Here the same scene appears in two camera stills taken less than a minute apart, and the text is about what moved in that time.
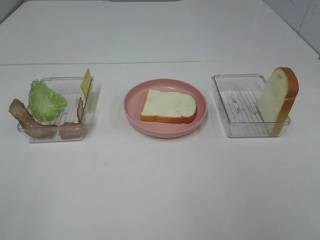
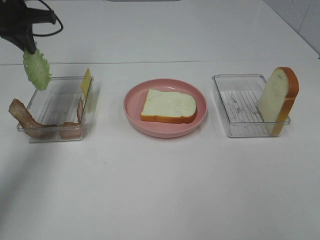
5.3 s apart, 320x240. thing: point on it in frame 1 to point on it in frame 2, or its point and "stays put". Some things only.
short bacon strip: (73, 130) stays put
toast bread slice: (169, 106) stays put
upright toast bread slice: (276, 103) stays put
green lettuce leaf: (44, 104) to (38, 69)
